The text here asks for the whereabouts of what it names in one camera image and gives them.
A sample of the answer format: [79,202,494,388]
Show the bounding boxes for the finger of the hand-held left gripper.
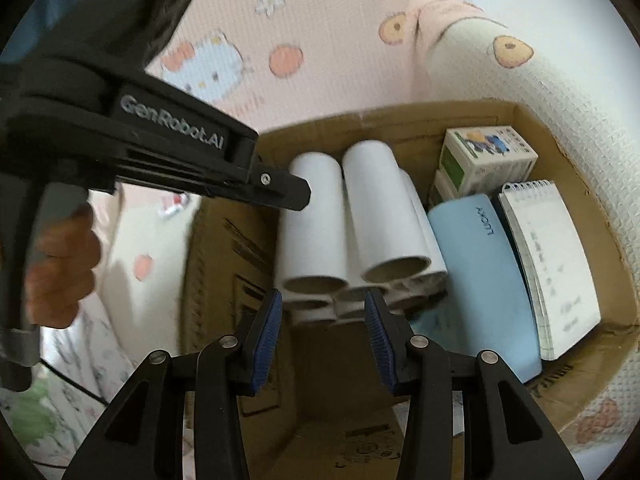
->
[215,157,312,212]

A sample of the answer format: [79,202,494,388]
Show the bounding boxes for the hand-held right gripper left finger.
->
[62,287,284,480]

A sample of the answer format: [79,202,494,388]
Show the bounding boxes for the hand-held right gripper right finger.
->
[364,290,573,480]

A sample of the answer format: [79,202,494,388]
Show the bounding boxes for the brown cardboard box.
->
[180,101,640,480]

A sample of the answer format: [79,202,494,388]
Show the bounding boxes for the white paper tube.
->
[342,141,432,284]

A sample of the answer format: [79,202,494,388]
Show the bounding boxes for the person's left hand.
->
[26,204,102,327]

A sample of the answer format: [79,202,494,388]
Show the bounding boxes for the stack of white rolls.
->
[274,141,449,328]

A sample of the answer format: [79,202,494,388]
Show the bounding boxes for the light blue case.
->
[410,193,543,385]

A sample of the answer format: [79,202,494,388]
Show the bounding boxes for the blue cloth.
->
[12,0,108,56]

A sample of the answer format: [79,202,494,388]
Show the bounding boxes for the small white box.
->
[431,170,458,208]

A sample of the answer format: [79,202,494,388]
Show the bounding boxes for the pink cartoon printed mat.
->
[0,0,640,480]

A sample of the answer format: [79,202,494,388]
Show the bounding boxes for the white spiral notepad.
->
[497,179,602,362]

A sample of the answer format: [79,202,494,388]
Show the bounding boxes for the green white cartoon box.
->
[438,126,539,196]

